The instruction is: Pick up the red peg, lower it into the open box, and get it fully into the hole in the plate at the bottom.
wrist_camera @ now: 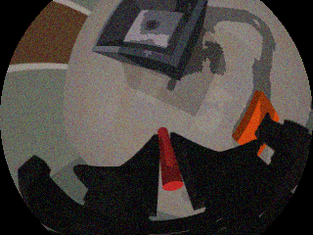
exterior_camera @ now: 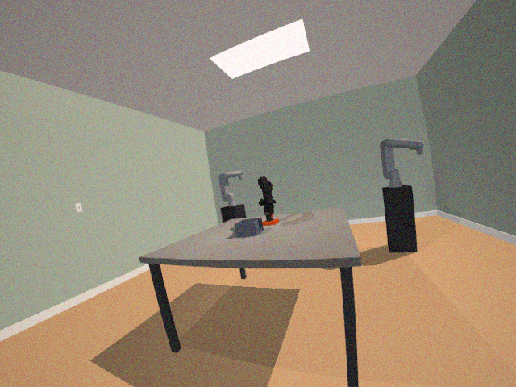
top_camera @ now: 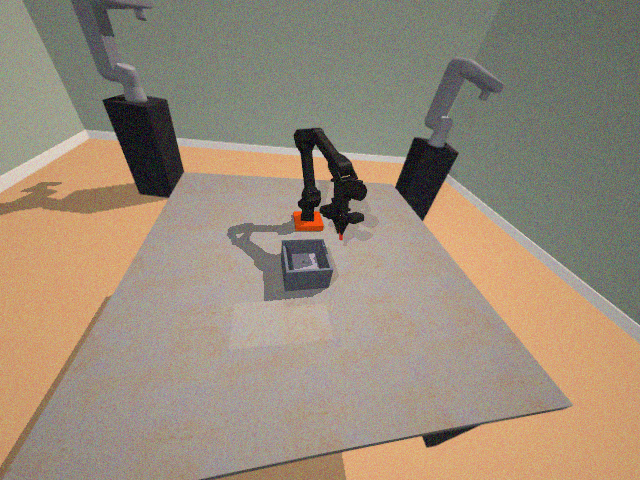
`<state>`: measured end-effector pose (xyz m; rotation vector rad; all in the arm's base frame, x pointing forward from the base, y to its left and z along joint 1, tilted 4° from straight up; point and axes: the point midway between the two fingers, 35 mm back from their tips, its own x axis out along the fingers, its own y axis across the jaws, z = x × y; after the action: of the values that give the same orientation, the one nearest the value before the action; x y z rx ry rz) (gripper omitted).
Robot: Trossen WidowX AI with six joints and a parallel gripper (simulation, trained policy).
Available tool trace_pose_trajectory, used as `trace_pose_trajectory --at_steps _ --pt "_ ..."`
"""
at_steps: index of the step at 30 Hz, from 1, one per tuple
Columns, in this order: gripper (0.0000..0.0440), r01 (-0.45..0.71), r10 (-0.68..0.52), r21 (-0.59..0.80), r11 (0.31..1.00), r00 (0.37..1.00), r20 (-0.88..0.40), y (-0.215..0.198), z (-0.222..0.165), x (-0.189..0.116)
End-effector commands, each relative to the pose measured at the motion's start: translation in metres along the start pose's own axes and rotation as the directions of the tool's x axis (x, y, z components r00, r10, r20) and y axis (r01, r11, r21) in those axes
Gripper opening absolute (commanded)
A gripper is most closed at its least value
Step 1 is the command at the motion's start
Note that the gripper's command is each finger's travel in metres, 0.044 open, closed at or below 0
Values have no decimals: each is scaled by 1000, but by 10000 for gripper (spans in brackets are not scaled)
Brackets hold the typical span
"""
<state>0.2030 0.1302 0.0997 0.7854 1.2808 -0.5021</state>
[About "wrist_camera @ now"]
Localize red peg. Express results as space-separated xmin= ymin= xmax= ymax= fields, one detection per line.
xmin=157 ymin=126 xmax=184 ymax=191

